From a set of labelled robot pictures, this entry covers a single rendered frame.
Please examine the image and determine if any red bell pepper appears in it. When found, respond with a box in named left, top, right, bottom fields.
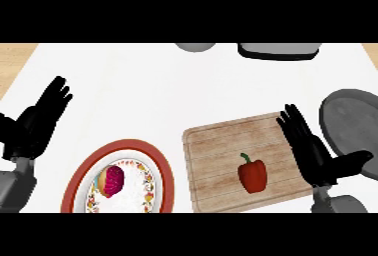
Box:
left=237, top=152, right=269, bottom=195

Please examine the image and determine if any grey round object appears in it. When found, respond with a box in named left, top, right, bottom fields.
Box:
left=175, top=42, right=218, bottom=53

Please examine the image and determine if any dark grey pan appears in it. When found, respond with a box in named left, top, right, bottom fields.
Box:
left=318, top=88, right=378, bottom=183

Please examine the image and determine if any white floral-rimmed plate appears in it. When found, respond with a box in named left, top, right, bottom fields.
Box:
left=73, top=149, right=166, bottom=214

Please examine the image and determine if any wooden cutting board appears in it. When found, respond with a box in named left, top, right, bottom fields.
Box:
left=182, top=111, right=317, bottom=214

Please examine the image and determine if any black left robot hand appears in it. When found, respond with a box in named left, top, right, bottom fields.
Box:
left=0, top=75, right=76, bottom=162

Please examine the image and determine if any grey and black appliance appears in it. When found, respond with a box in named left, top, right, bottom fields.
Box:
left=237, top=42, right=324, bottom=62

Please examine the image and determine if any red round placemat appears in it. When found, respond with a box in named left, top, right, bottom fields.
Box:
left=60, top=138, right=176, bottom=214

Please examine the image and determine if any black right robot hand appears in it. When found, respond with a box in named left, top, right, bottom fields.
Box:
left=275, top=103, right=376, bottom=188

